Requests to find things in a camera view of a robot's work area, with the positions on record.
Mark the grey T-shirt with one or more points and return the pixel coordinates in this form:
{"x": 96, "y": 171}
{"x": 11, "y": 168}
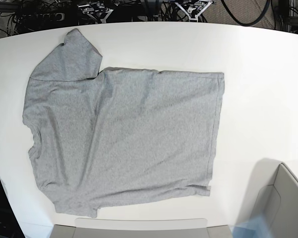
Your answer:
{"x": 118, "y": 136}

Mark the blue translucent object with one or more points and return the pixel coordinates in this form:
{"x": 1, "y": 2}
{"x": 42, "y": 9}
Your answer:
{"x": 256, "y": 227}

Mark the grey chair backrest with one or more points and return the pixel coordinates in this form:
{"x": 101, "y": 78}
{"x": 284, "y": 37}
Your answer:
{"x": 97, "y": 228}

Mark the grey box right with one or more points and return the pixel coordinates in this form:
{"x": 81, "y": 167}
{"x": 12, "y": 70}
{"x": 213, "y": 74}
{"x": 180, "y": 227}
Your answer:
{"x": 278, "y": 203}

